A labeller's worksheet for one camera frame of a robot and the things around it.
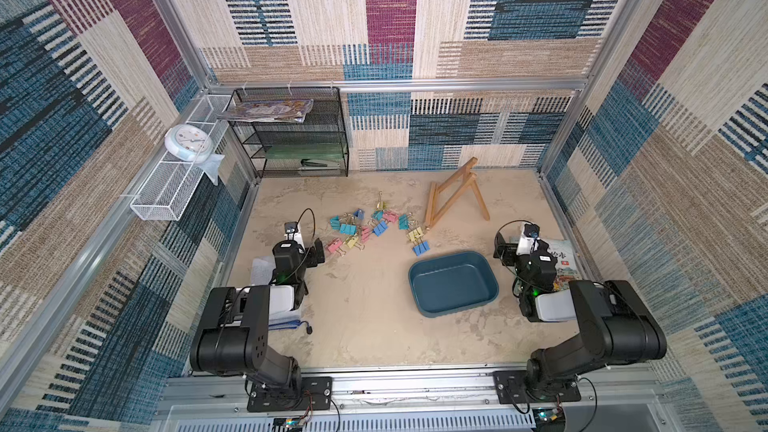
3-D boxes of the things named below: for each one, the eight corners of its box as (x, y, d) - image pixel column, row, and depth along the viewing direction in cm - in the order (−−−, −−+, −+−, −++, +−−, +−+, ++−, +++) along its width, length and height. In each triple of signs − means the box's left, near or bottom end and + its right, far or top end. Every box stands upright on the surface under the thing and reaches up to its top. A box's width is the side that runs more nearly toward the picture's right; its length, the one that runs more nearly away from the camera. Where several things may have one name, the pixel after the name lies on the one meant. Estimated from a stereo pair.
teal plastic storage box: (421, 320, 87) (423, 313, 82) (407, 270, 97) (408, 260, 93) (499, 303, 90) (505, 295, 85) (477, 256, 100) (482, 246, 96)
